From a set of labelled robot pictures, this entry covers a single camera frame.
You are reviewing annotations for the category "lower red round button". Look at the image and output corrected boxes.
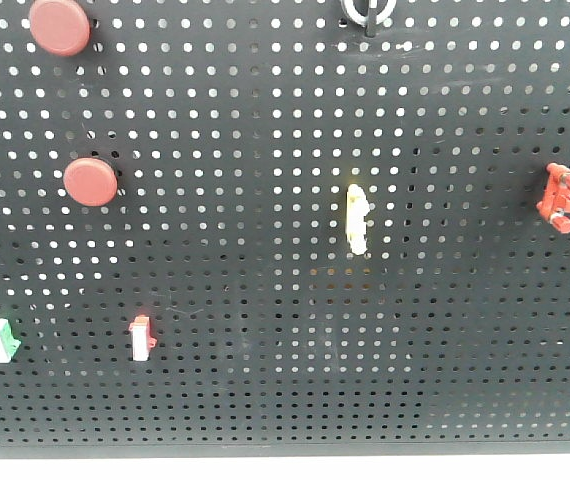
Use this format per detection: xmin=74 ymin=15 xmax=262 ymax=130
xmin=63 ymin=157 xmax=118 ymax=206

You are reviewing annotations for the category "red round button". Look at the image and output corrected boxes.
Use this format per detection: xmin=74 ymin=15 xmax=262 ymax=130
xmin=63 ymin=157 xmax=118 ymax=206
xmin=28 ymin=0 xmax=91 ymax=57

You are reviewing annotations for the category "upper red round button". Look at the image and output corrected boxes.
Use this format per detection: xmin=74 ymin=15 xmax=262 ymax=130
xmin=28 ymin=0 xmax=91 ymax=57

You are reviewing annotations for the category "black perforated pegboard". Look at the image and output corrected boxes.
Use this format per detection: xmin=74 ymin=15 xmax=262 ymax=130
xmin=0 ymin=1 xmax=570 ymax=458

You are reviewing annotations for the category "cream toggle switch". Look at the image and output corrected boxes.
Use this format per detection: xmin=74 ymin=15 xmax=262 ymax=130
xmin=345 ymin=184 xmax=370 ymax=255

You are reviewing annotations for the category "red white rocker switch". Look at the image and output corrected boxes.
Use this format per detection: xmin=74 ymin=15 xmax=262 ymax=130
xmin=128 ymin=315 xmax=157 ymax=362

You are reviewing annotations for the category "red triple switch block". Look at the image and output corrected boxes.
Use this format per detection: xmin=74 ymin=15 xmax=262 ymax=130
xmin=536 ymin=162 xmax=570 ymax=234

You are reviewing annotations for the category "green white rocker switch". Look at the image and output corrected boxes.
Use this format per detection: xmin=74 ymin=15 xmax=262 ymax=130
xmin=0 ymin=318 xmax=21 ymax=364

